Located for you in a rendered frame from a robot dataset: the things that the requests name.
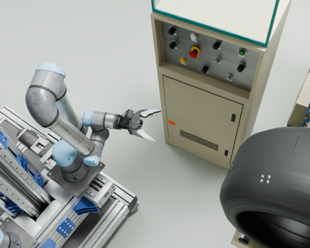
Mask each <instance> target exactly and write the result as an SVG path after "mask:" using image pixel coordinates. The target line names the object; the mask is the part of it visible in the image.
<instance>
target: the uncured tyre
mask: <svg viewBox="0 0 310 248"><path fill-rule="evenodd" d="M298 136H299V139H298V141H297V144H296V146H295V149H294V152H293V154H291V153H292V150H293V148H294V145H295V143H296V140H297V138H298ZM233 164H234V166H233V168H232V170H231V171H230V169H231V166H232V165H233ZM231 166H230V168H229V170H228V173H227V175H226V177H225V179H224V181H223V183H222V185H221V189H220V196H219V199H220V203H221V206H222V208H223V211H224V213H225V216H226V218H227V219H228V220H229V222H230V223H231V224H232V225H233V226H234V227H235V228H236V229H237V230H238V231H239V232H241V233H242V234H243V235H244V236H246V237H247V238H249V239H250V240H252V241H253V242H255V243H256V244H258V245H259V246H261V247H263V248H310V128H308V127H298V126H285V127H277V128H272V129H268V130H265V131H261V132H258V133H256V134H254V135H252V136H250V137H249V138H248V139H247V140H246V141H245V142H244V143H243V144H242V145H241V146H240V147H239V149H238V151H237V153H236V155H235V157H234V160H233V162H232V164H231ZM261 174H268V175H272V179H271V183H270V185H268V184H262V183H258V182H259V178H260V175H261Z"/></svg>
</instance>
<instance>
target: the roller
mask: <svg viewBox="0 0 310 248"><path fill-rule="evenodd" d="M238 240H239V242H240V243H242V244H245V245H248V244H249V242H250V239H249V238H247V237H246V236H244V235H243V234H242V233H240V236H239V238H238Z"/></svg>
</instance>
